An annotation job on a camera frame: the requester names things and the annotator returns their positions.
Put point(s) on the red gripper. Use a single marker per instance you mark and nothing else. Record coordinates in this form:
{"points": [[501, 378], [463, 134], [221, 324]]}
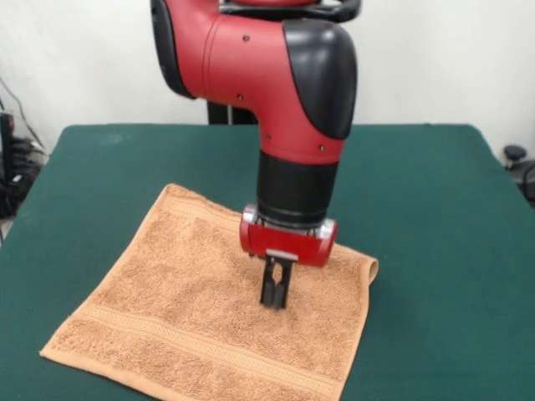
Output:
{"points": [[284, 244]]}

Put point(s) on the tan terry cloth towel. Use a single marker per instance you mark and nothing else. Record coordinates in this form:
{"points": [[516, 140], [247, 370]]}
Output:
{"points": [[167, 317]]}

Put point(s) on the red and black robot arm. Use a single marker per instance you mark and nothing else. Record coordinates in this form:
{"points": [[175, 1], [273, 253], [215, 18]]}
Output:
{"points": [[267, 83]]}

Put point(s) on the dark green table cloth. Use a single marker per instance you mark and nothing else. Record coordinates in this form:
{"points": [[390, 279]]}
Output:
{"points": [[418, 188]]}

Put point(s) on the black electronics box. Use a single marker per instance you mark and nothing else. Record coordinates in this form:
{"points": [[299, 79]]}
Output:
{"points": [[6, 167]]}

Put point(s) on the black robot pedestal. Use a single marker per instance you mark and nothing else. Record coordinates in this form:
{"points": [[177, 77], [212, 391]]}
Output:
{"points": [[342, 8]]}

